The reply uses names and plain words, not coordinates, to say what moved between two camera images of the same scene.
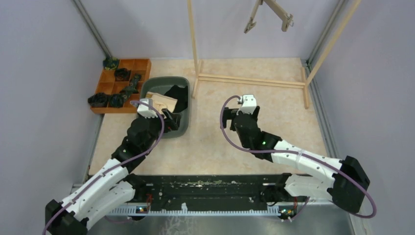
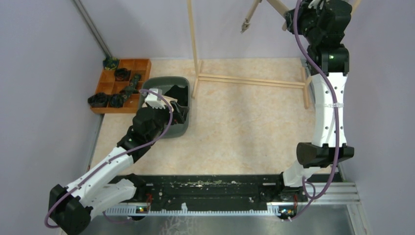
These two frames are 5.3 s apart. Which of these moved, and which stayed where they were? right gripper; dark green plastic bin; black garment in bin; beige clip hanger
Moved: right gripper; beige clip hanger
Stayed: black garment in bin; dark green plastic bin
